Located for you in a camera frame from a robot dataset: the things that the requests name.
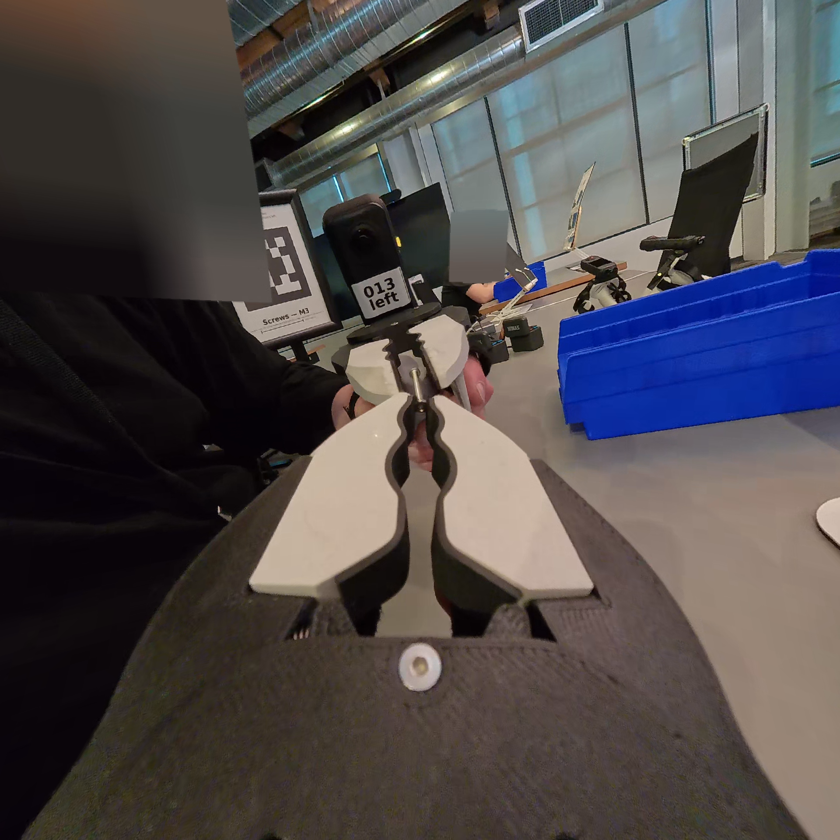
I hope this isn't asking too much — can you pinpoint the white air vent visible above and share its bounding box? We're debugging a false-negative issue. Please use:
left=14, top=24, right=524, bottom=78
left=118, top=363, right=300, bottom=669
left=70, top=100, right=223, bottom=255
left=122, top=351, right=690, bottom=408
left=518, top=0, right=605, bottom=52

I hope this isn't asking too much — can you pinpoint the small blue plastic bin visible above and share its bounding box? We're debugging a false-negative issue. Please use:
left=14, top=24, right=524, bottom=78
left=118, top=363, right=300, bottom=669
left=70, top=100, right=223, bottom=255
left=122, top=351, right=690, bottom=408
left=492, top=261, right=547, bottom=300

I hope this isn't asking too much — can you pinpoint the tall black office chair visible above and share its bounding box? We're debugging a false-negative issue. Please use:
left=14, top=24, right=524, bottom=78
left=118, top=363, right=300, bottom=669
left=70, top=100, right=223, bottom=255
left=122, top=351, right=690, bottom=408
left=663, top=131, right=762, bottom=280

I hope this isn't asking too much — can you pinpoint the person's left hand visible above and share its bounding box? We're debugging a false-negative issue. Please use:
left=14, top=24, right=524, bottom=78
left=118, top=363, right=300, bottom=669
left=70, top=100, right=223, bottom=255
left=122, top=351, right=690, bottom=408
left=331, top=367, right=494, bottom=473

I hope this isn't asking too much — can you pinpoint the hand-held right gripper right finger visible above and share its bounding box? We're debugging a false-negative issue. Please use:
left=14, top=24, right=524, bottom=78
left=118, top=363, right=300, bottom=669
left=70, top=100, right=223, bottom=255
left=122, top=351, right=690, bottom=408
left=427, top=395, right=595, bottom=636

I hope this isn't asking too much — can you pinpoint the silver air duct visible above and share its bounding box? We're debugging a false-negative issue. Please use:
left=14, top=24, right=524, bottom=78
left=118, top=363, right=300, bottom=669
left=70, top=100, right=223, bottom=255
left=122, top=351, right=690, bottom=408
left=239, top=0, right=473, bottom=116
left=228, top=0, right=316, bottom=37
left=268, top=26, right=631, bottom=186

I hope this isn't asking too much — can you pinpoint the wooden plank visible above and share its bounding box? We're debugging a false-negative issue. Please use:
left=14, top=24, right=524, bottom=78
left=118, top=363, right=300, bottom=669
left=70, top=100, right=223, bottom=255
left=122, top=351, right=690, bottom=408
left=479, top=262, right=628, bottom=315

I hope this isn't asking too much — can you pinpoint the person's left forearm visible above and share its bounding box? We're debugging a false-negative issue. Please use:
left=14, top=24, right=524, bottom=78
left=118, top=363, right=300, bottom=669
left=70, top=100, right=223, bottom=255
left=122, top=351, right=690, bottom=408
left=217, top=322, right=352, bottom=457

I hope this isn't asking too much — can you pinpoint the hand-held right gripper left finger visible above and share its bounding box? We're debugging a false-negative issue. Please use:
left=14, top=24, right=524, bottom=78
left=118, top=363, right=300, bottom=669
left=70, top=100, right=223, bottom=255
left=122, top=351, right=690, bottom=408
left=248, top=394, right=413, bottom=636

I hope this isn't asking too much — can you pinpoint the spare hand-held gripper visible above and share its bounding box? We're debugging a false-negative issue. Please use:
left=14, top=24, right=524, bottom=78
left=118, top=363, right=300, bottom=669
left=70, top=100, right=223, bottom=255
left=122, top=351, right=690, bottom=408
left=573, top=256, right=635, bottom=313
left=640, top=235, right=714, bottom=294

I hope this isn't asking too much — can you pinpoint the silver framed board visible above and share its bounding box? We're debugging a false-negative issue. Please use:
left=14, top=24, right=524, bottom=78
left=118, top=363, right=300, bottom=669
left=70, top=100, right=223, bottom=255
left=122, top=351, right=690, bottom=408
left=682, top=104, right=770, bottom=198

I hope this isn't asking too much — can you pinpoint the upright instruction board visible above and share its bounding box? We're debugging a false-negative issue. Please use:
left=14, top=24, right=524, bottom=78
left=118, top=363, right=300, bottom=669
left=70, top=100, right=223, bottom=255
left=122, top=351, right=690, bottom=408
left=564, top=163, right=597, bottom=254

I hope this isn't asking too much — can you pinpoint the person's black clad torso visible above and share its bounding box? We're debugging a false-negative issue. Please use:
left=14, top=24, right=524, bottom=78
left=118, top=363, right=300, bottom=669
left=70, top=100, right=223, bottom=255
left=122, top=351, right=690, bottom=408
left=0, top=292, right=349, bottom=840

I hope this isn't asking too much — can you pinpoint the black framed marker sign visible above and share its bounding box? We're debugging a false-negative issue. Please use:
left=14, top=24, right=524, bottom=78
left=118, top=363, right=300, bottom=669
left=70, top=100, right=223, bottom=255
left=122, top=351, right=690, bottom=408
left=233, top=190, right=343, bottom=343

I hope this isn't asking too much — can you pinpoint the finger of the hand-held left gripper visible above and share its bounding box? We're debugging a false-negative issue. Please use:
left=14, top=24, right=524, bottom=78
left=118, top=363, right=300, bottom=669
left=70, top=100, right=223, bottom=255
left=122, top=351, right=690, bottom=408
left=344, top=343, right=404, bottom=403
left=403, top=315, right=472, bottom=390

